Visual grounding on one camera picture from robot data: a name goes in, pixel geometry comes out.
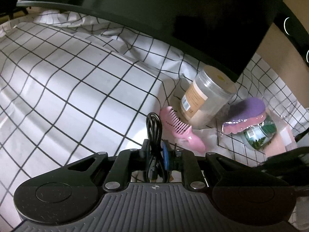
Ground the pink plastic comb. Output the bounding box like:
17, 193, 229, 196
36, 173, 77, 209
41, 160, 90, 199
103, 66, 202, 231
159, 106, 206, 153

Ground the black cable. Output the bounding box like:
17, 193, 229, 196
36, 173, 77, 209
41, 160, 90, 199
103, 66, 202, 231
145, 112, 168, 183

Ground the pink cardboard box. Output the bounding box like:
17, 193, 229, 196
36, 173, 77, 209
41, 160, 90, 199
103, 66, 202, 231
264, 125, 297, 158

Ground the purple pink hairbrush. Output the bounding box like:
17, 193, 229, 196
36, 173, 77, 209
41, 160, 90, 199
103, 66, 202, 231
222, 97, 267, 135

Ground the clear plastic jar tan label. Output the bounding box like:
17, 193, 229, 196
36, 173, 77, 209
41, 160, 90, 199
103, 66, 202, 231
180, 65, 237, 129

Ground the white black-grid tablecloth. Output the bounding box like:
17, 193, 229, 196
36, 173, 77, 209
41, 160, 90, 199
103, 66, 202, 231
0, 9, 309, 232

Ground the black flat monitor screen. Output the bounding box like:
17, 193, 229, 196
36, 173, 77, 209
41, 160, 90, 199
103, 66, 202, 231
17, 0, 283, 81

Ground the black wall power strip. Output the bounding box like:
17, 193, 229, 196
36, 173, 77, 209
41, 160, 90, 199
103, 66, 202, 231
273, 2, 309, 66

